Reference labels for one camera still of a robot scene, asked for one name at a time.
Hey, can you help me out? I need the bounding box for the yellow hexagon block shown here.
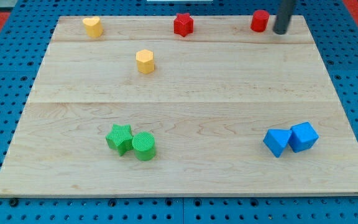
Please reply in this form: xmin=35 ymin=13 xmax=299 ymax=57
xmin=135 ymin=49 xmax=155 ymax=74

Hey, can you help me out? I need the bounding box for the blue cube block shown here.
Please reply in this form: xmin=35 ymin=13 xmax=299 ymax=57
xmin=288 ymin=122 xmax=319 ymax=153

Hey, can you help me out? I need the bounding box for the green cylinder block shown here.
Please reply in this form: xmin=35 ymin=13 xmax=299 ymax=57
xmin=132 ymin=132 xmax=156 ymax=161

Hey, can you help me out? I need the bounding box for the wooden board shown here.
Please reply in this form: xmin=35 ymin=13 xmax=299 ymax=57
xmin=0 ymin=16 xmax=358 ymax=198

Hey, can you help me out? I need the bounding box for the green star block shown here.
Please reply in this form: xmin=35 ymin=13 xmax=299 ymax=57
xmin=105 ymin=124 xmax=133 ymax=156

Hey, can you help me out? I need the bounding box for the red star block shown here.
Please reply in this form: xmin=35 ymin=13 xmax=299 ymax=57
xmin=173 ymin=12 xmax=194 ymax=37

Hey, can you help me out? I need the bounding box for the blue triangle block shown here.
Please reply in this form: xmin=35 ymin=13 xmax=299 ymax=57
xmin=263 ymin=129 xmax=292 ymax=157

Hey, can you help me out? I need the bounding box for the yellow heart block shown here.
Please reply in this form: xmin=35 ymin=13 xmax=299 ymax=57
xmin=83 ymin=16 xmax=103 ymax=38

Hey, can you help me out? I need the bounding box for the red cylinder block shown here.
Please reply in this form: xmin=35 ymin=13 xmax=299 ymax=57
xmin=250 ymin=10 xmax=270 ymax=32

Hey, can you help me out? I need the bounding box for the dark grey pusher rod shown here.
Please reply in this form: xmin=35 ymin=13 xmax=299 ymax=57
xmin=273 ymin=0 xmax=296 ymax=35

